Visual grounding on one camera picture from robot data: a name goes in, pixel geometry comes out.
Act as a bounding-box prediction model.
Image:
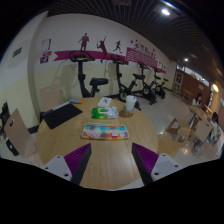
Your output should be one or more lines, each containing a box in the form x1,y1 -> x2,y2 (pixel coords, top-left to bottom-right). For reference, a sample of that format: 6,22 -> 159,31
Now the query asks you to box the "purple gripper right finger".
131,142 -> 184,186

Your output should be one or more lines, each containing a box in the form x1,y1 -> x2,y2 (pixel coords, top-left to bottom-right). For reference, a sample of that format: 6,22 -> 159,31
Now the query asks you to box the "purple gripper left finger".
42,143 -> 93,186

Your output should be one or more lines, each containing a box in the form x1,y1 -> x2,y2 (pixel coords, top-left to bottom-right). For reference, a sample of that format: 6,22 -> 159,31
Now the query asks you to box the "wooden side table right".
165,118 -> 191,143

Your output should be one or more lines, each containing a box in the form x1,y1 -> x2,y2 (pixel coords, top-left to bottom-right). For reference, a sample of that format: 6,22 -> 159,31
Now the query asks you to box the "black laptop sleeve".
43,103 -> 82,129

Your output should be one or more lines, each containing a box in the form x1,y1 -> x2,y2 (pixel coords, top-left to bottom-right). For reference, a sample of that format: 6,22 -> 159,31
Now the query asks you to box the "green wet wipes pack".
91,107 -> 118,119

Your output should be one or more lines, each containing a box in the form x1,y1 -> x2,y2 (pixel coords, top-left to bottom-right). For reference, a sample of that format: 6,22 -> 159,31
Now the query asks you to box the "blue orange marker pen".
69,99 -> 82,104

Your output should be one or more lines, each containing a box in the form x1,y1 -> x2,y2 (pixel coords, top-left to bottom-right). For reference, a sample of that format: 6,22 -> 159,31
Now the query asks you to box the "white plastic jar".
125,95 -> 137,112

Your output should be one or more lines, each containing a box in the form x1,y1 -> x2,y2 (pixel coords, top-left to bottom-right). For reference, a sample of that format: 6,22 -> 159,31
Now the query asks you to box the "white tissue box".
98,97 -> 111,107

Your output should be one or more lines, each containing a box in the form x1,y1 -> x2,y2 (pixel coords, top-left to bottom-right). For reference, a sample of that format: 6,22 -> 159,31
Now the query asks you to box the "wooden chair right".
193,118 -> 217,151

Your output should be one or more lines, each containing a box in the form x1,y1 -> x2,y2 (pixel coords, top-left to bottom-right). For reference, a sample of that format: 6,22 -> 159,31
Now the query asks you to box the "wooden chair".
193,118 -> 217,151
4,109 -> 37,159

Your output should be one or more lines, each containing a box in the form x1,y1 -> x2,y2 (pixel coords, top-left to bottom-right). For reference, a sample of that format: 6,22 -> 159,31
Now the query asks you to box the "black exercise bike right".
136,61 -> 158,106

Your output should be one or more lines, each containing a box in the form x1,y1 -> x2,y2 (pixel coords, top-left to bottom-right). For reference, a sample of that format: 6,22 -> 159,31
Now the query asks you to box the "black exercise bike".
136,61 -> 158,106
111,54 -> 144,102
154,69 -> 168,99
69,51 -> 109,98

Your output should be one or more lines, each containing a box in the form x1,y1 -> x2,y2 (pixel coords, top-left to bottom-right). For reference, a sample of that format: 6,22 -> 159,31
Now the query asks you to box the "black exercise bike middle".
111,54 -> 144,102

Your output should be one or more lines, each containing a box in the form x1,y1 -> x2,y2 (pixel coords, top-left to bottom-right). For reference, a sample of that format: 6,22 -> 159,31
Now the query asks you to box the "wooden chair left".
4,109 -> 37,159

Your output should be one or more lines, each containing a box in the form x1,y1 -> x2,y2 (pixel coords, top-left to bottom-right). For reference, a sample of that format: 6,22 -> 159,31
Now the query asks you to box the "black exercise bike far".
154,69 -> 168,99

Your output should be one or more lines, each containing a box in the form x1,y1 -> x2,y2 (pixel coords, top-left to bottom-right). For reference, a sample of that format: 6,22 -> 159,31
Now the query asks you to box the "seated person in white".
192,93 -> 202,107

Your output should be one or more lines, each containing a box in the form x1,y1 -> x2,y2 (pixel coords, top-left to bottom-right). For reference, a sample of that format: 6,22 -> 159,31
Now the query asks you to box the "black exercise bike left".
69,51 -> 109,98

